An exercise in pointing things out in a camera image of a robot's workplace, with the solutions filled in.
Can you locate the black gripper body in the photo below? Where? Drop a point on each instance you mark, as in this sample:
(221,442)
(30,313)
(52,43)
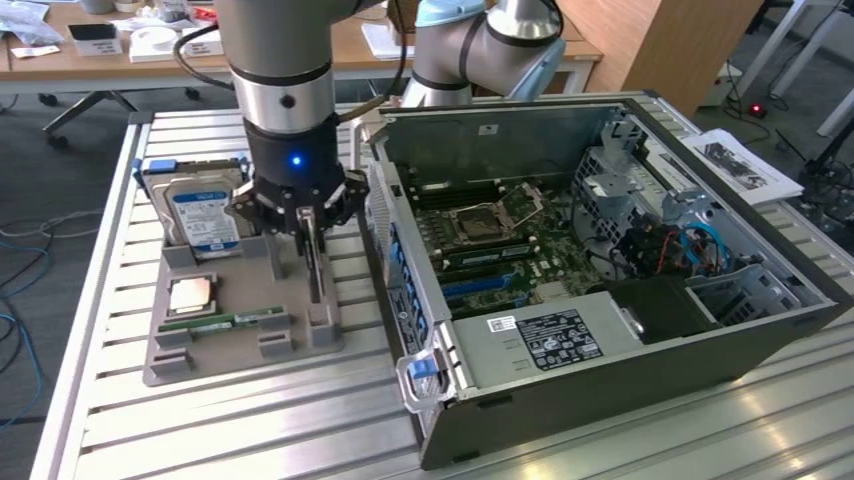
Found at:
(294,160)

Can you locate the green graphics card black shroud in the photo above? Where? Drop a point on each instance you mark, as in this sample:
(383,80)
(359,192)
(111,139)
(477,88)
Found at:
(313,265)

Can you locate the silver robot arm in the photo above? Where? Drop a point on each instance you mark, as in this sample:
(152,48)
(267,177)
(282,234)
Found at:
(281,40)

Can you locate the hard disk with blue rails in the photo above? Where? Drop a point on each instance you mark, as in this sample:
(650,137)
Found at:
(201,215)

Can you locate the grey parts rack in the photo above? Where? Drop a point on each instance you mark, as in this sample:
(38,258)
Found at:
(234,295)

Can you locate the CPU chip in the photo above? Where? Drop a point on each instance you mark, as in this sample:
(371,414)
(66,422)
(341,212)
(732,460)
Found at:
(190,295)

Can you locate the CPU socket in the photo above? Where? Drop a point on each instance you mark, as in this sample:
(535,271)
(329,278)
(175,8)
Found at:
(477,225)

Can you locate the blue expansion slot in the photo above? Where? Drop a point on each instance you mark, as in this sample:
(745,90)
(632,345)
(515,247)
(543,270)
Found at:
(477,286)

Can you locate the white paper pile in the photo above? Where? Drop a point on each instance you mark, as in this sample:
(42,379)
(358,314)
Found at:
(383,45)

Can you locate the small white box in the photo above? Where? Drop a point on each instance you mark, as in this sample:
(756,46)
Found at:
(197,47)

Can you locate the metal socket cover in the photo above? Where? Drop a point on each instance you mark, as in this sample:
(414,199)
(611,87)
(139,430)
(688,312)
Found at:
(531,197)

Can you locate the white tape roll on base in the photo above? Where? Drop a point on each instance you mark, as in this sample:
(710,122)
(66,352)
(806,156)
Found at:
(156,47)

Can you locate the cardboard box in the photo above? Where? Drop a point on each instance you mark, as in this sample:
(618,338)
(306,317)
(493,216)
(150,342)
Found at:
(401,15)

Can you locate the green motherboard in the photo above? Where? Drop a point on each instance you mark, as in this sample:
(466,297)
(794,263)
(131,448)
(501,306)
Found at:
(574,250)

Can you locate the silver chipset heatsink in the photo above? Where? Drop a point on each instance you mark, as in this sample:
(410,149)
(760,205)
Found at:
(550,291)

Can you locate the silver power supply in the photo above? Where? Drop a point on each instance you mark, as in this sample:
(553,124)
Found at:
(481,350)

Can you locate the blue case release latch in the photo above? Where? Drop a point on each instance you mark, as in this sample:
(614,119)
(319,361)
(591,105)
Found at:
(421,377)

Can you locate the white box with black lid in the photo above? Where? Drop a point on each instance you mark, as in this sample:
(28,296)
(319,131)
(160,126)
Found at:
(94,45)

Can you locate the wooden desk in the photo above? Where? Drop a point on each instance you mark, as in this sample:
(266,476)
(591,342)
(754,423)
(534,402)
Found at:
(67,70)

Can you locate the perforated metal drive cage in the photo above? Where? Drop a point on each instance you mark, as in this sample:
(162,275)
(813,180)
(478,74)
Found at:
(614,200)

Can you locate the grey cup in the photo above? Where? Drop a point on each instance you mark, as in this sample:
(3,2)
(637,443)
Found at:
(96,6)

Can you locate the small white paper label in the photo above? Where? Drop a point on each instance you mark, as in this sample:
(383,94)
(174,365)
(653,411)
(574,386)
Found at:
(34,52)

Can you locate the clear plastic bag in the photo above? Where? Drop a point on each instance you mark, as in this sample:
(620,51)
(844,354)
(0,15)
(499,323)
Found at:
(27,25)

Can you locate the open dark PC case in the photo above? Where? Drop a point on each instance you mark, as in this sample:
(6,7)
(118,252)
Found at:
(601,400)

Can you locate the small white device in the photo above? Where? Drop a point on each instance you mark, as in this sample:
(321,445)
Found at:
(721,92)

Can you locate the printed paper stack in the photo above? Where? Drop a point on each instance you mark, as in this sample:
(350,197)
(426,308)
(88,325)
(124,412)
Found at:
(748,170)

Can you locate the metal disk bay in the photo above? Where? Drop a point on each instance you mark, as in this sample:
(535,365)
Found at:
(741,295)

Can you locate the wooden cabinet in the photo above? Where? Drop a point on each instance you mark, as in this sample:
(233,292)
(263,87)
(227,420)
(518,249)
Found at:
(728,30)

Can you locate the black tripod stand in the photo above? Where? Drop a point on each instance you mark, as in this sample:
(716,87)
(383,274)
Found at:
(828,165)

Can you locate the red lit power switch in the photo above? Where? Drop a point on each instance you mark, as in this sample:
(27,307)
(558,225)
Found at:
(757,110)

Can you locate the white table frame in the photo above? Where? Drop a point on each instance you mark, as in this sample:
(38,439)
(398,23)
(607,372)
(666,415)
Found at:
(840,112)

